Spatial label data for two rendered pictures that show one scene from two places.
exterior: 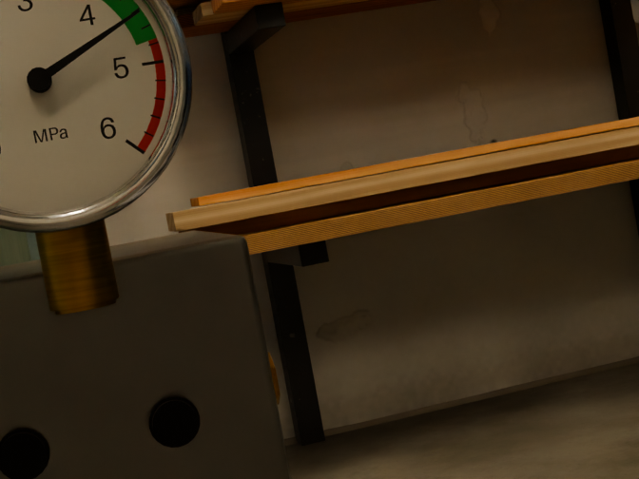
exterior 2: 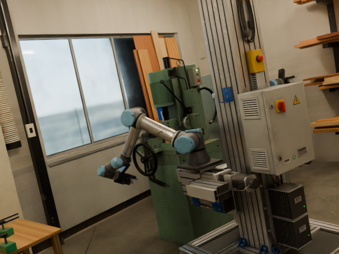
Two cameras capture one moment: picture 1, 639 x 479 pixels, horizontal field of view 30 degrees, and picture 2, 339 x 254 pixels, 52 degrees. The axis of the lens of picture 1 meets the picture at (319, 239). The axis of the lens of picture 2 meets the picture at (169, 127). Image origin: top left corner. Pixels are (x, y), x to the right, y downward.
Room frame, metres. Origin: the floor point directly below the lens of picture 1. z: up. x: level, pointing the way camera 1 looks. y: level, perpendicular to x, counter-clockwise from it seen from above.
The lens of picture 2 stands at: (-1.29, -2.20, 1.34)
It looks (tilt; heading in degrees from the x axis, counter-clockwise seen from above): 6 degrees down; 56
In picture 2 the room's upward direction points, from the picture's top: 11 degrees counter-clockwise
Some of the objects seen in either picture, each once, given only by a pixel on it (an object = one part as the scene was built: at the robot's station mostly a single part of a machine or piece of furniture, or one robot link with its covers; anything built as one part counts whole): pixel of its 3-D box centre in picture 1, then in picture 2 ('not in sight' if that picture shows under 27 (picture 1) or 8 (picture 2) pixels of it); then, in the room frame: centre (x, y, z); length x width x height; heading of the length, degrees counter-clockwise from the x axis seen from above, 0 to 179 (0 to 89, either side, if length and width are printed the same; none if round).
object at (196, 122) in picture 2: not in sight; (194, 120); (0.63, 0.23, 1.02); 0.09 x 0.07 x 0.12; 101
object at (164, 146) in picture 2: not in sight; (160, 145); (0.31, 0.36, 0.87); 0.61 x 0.30 x 0.06; 101
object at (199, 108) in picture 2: not in sight; (186, 105); (0.71, 0.41, 1.16); 0.22 x 0.22 x 0.72; 11
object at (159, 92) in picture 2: not in sight; (160, 88); (0.42, 0.35, 1.35); 0.18 x 0.18 x 0.31
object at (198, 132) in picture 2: not in sight; (194, 138); (0.12, -0.39, 0.98); 0.13 x 0.12 x 0.14; 29
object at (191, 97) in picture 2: not in sight; (192, 97); (0.66, 0.24, 1.23); 0.09 x 0.08 x 0.15; 11
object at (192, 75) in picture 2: not in sight; (194, 76); (0.76, 0.27, 1.40); 0.10 x 0.06 x 0.16; 11
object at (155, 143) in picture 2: not in sight; (152, 142); (0.23, 0.35, 0.92); 0.15 x 0.13 x 0.09; 101
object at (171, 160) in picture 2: not in sight; (182, 151); (0.54, 0.37, 0.76); 0.57 x 0.45 x 0.09; 11
